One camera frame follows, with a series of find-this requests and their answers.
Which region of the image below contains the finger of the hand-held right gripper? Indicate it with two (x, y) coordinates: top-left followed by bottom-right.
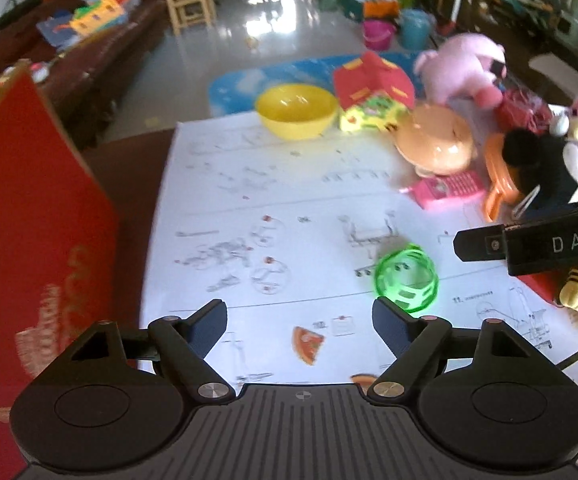
(453, 224), (508, 263)

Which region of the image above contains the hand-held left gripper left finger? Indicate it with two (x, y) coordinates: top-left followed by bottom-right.
(58, 299), (236, 404)

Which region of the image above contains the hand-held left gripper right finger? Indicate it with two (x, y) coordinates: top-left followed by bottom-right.
(367, 297), (544, 403)

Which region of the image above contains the green lattice ball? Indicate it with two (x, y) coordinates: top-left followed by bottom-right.
(374, 243), (438, 315)

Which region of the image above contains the pink toy phone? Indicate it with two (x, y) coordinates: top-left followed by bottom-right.
(400, 170), (486, 209)

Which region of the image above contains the orange plastic cup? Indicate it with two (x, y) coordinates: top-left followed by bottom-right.
(484, 132), (524, 223)

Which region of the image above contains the beige round plastic toy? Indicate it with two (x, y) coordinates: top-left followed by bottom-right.
(394, 102), (477, 178)

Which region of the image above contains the red cardboard box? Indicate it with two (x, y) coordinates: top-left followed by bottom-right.
(0, 67), (120, 480)

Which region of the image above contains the yellow plastic bowl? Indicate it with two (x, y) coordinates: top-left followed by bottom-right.
(255, 84), (340, 141)

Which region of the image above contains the pizza slice sticker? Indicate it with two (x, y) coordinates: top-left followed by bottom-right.
(351, 374), (380, 396)

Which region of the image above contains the black mouse plush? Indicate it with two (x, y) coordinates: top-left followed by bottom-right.
(501, 115), (578, 206)

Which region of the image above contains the toy pizza slice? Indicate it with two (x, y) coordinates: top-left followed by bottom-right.
(291, 326), (327, 366)

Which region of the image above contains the white printed paper sheet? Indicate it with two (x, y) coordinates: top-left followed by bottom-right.
(139, 110), (578, 411)

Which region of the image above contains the pink pig plush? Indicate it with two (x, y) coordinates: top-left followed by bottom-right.
(414, 33), (507, 108)

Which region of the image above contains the red roof toy house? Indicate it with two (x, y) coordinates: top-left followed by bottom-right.
(333, 51), (417, 133)

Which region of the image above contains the blue bucket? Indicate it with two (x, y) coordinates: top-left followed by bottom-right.
(400, 9), (437, 50)

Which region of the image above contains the pink bucket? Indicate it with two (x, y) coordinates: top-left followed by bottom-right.
(363, 19), (397, 51)

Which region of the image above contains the blue printed mat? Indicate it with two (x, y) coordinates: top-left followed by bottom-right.
(208, 52), (425, 118)

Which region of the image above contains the white red pole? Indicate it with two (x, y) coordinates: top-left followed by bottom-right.
(439, 0), (467, 36)

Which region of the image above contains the green orange toy box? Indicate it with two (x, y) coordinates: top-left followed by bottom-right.
(341, 0), (400, 23)

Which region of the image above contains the brown leather sofa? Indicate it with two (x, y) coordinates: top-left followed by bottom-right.
(0, 0), (170, 146)

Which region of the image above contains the wooden chair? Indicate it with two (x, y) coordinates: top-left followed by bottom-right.
(161, 0), (217, 36)

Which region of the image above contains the colourful toy block building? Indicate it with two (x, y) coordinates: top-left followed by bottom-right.
(69, 0), (130, 38)

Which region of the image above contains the blue picture book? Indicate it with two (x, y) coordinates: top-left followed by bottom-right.
(36, 12), (77, 46)

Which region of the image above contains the black bag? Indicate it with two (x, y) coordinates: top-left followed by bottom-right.
(0, 0), (45, 46)

